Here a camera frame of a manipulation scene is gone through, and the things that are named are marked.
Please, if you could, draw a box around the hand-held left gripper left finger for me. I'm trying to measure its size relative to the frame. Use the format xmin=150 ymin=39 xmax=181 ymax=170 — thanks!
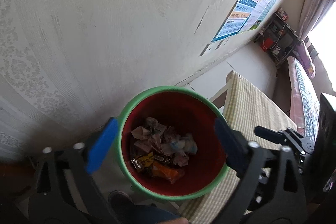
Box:
xmin=28 ymin=117 xmax=118 ymax=224

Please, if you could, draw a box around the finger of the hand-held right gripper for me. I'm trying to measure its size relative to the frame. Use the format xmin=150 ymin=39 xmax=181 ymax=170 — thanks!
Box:
xmin=254 ymin=126 xmax=314 ymax=156

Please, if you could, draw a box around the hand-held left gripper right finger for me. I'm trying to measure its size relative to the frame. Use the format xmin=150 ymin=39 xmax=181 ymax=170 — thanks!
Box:
xmin=214 ymin=118 xmax=307 ymax=224

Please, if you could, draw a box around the red bin with green rim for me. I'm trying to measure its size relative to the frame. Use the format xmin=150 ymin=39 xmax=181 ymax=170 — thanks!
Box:
xmin=117 ymin=86 xmax=230 ymax=201

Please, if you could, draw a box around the crumpled pink paper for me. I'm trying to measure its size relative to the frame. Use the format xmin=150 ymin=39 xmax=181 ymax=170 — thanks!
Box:
xmin=131 ymin=125 xmax=151 ymax=141

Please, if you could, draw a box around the crumpled blue white wrapper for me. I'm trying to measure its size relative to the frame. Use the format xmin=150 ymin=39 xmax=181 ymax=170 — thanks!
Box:
xmin=170 ymin=134 xmax=198 ymax=155

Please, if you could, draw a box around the bed with checked quilt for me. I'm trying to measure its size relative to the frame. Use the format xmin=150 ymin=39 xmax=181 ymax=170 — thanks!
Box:
xmin=273 ymin=56 xmax=322 ymax=143

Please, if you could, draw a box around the crumpled brown paper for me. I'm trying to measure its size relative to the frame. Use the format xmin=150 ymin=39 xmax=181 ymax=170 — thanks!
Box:
xmin=148 ymin=126 xmax=171 ymax=153

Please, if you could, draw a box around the dark shoe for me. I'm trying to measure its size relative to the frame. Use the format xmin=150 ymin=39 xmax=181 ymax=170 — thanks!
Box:
xmin=108 ymin=190 xmax=134 ymax=215

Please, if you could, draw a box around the orange wrapper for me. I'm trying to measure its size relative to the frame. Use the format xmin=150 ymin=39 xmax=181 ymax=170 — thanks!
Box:
xmin=152 ymin=161 xmax=186 ymax=185

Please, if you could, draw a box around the pink pillow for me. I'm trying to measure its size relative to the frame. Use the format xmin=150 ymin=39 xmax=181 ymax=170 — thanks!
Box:
xmin=294 ymin=40 xmax=316 ymax=79

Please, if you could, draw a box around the red bucket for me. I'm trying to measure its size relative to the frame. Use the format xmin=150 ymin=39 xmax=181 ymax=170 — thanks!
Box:
xmin=262 ymin=38 xmax=275 ymax=51

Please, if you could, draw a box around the window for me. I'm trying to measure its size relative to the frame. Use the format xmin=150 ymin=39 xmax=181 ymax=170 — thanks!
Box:
xmin=307 ymin=1 xmax=336 ymax=93

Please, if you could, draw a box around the dark shelf unit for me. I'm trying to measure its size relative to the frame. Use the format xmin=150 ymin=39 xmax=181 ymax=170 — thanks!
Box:
xmin=253 ymin=12 xmax=302 ymax=67

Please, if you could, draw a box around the curtain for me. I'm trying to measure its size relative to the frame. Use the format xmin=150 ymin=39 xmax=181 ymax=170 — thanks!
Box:
xmin=299 ymin=0 xmax=336 ymax=41

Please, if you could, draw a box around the white chart wall poster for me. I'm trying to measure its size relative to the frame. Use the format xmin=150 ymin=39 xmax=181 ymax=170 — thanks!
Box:
xmin=243 ymin=0 xmax=280 ymax=34

